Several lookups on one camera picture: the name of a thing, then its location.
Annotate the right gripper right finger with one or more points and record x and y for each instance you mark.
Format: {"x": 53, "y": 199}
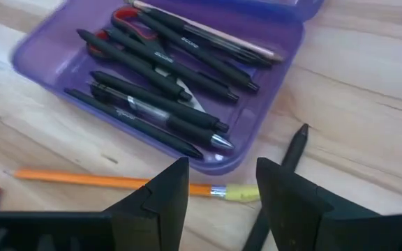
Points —
{"x": 302, "y": 216}

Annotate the red and black scissors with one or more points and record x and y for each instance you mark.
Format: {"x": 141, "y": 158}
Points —
{"x": 119, "y": 15}

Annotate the purple plastic supply box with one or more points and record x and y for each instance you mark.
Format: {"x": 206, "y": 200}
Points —
{"x": 47, "y": 62}

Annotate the pale wood pencil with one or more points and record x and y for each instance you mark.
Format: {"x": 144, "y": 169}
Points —
{"x": 239, "y": 42}

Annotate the clear barrel black-grip pen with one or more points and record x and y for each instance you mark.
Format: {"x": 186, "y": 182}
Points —
{"x": 187, "y": 127}

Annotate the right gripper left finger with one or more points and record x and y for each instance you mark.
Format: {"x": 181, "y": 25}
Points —
{"x": 152, "y": 216}

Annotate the orange pencil yellow eraser cap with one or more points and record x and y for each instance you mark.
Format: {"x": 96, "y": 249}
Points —
{"x": 82, "y": 179}

